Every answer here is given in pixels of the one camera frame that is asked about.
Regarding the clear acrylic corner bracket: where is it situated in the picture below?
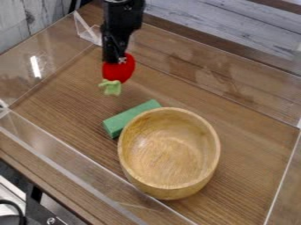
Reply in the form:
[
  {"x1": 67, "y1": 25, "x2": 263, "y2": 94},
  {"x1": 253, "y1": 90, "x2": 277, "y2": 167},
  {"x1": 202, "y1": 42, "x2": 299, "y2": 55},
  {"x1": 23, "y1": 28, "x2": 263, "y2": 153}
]
[{"x1": 73, "y1": 11, "x2": 102, "y2": 47}]

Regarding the wooden bowl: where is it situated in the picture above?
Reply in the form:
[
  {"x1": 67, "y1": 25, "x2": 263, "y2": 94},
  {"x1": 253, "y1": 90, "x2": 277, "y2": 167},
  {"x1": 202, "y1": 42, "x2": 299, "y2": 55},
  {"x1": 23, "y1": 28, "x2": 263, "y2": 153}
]
[{"x1": 118, "y1": 107, "x2": 221, "y2": 200}]

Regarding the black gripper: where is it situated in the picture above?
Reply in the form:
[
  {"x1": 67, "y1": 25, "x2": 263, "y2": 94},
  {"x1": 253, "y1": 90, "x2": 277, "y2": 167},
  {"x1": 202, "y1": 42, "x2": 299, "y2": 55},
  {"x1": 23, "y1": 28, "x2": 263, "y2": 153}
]
[{"x1": 102, "y1": 0, "x2": 146, "y2": 64}]

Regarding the clear acrylic enclosure wall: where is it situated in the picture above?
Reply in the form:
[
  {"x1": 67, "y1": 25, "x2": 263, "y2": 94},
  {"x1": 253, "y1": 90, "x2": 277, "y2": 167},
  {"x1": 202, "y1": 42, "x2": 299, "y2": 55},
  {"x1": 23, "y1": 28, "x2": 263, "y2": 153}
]
[{"x1": 0, "y1": 15, "x2": 301, "y2": 225}]

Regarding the red plush strawberry toy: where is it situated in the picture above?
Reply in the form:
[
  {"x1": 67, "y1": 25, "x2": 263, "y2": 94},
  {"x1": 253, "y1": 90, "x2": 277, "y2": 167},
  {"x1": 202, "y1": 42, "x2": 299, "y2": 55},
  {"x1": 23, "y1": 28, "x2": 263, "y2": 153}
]
[{"x1": 99, "y1": 54, "x2": 136, "y2": 96}]

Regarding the black table frame bracket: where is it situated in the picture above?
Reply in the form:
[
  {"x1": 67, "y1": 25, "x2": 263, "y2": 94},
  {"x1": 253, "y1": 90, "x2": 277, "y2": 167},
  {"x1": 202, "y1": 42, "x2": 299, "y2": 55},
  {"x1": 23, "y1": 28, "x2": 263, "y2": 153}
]
[{"x1": 25, "y1": 185, "x2": 69, "y2": 225}]

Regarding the green foam block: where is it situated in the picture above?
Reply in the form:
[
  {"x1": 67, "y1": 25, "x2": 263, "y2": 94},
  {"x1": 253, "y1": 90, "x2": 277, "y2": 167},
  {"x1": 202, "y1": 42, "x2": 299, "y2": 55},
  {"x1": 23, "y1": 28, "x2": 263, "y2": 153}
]
[{"x1": 102, "y1": 99, "x2": 161, "y2": 139}]

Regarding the black cable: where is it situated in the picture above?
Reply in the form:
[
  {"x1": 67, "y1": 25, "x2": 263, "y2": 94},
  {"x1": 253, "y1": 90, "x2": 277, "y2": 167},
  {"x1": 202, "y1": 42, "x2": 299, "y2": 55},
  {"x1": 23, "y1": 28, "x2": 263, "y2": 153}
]
[{"x1": 0, "y1": 199, "x2": 29, "y2": 225}]

